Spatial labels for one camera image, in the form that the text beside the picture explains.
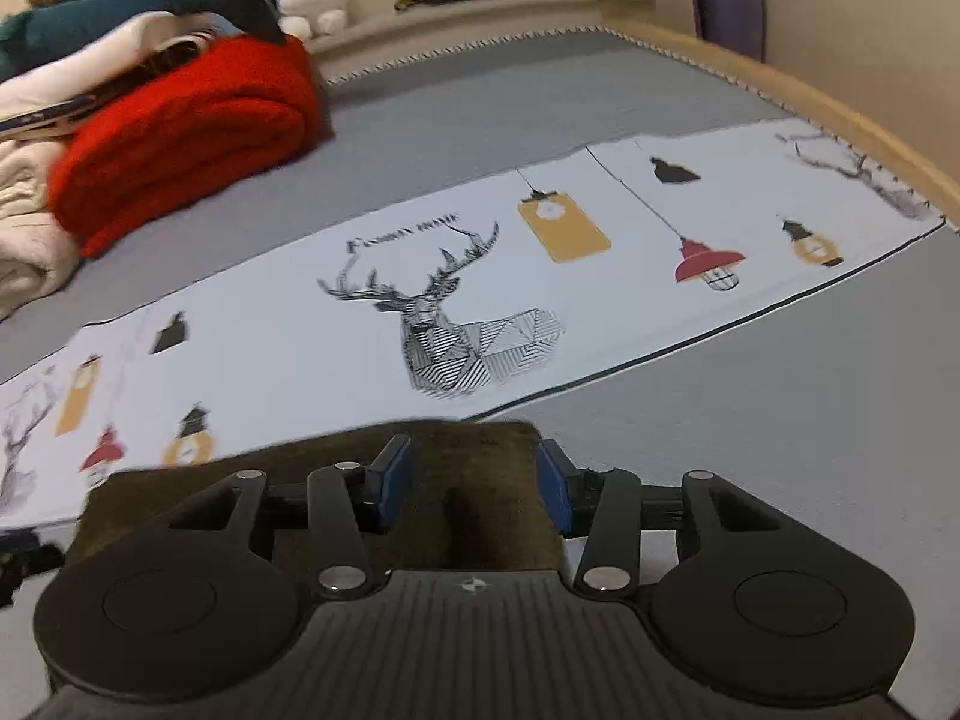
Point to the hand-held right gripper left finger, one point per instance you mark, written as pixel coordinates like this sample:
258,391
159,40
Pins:
394,484

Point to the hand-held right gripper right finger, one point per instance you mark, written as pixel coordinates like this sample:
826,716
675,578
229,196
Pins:
553,487

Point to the grey printed bed sheet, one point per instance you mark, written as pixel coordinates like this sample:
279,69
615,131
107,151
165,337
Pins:
525,112

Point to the red folded blanket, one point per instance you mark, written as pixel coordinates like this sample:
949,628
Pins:
187,135

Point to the white folded fleece blanket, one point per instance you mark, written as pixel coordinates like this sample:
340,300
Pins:
26,240

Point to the purple book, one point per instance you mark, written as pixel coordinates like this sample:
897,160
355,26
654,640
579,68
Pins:
727,15

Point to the patterned folded cloth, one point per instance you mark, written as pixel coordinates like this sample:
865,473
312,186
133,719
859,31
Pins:
45,118

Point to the cream folded blanket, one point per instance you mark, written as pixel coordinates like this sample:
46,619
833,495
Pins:
97,52

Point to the teal plush toy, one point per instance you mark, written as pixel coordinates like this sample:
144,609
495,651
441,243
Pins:
150,0

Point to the wooden bed frame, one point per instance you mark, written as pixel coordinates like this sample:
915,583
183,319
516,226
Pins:
825,101

